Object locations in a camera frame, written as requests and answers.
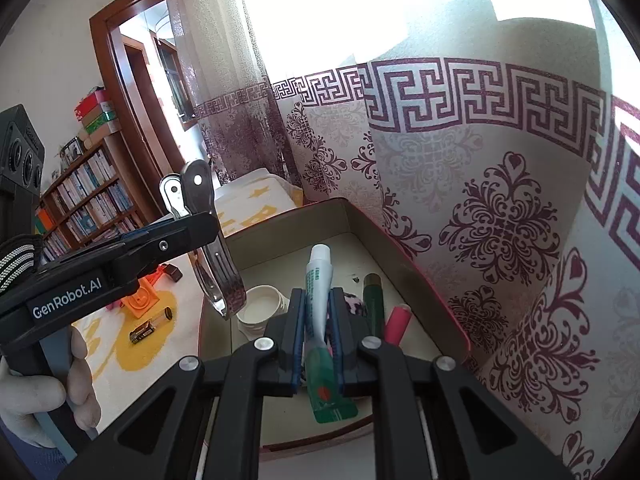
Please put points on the metal eyelash curler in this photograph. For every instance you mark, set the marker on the metal eyelash curler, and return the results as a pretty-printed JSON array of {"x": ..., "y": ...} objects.
[{"x": 220, "y": 270}]

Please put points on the brown wooden bookshelf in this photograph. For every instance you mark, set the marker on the brown wooden bookshelf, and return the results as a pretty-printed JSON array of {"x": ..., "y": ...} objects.
[{"x": 107, "y": 150}]

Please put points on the dark green cream tube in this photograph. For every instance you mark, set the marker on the dark green cream tube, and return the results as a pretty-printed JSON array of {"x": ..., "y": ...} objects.
[{"x": 372, "y": 305}]

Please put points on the green white ointment tube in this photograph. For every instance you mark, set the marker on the green white ointment tube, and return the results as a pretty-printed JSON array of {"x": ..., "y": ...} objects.
[{"x": 320, "y": 280}]

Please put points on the brown wooden door frame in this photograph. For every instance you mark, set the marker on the brown wooden door frame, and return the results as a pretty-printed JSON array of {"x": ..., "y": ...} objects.
[{"x": 107, "y": 35}]

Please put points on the person's left hand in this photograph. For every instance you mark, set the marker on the person's left hand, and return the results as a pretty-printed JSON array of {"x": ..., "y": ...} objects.
[{"x": 30, "y": 395}]

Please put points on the black lighter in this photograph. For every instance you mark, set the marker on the black lighter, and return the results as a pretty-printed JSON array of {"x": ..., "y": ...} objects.
[{"x": 150, "y": 327}]

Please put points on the stack of coloured boxes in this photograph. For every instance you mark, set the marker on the stack of coloured boxes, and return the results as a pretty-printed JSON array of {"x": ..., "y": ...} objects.
[{"x": 92, "y": 102}]

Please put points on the pink leopard plush earmuffs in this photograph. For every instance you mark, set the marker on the pink leopard plush earmuffs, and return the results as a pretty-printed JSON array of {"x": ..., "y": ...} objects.
[{"x": 354, "y": 304}]

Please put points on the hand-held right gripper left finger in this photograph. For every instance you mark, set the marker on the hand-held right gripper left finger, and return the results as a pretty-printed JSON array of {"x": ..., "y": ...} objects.
[{"x": 298, "y": 340}]

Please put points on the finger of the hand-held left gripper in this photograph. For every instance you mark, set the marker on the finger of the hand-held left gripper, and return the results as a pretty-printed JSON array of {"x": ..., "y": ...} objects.
[{"x": 170, "y": 247}]

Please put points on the yellow white printed blanket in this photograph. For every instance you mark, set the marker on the yellow white printed blanket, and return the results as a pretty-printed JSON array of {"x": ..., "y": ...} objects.
[{"x": 150, "y": 360}]

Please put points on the patterned purple white curtain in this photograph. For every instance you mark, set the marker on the patterned purple white curtain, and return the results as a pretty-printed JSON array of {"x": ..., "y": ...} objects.
[{"x": 500, "y": 210}]

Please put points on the pink foam hair roller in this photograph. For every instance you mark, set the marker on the pink foam hair roller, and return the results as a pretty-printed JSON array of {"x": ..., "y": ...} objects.
[{"x": 397, "y": 322}]

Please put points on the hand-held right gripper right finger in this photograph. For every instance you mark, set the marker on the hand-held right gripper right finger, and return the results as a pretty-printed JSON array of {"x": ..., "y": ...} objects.
[{"x": 334, "y": 340}]

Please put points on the red metal tin container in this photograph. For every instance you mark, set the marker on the red metal tin container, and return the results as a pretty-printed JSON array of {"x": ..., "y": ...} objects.
[{"x": 400, "y": 270}]

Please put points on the rows of books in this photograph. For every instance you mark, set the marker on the rows of books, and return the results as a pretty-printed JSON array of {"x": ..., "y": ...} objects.
[{"x": 90, "y": 190}]

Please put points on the green cardboard box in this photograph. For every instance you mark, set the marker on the green cardboard box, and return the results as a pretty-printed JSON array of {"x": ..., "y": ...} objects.
[{"x": 100, "y": 119}]

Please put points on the white plastic jar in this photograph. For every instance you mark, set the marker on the white plastic jar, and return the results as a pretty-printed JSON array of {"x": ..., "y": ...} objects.
[{"x": 260, "y": 305}]

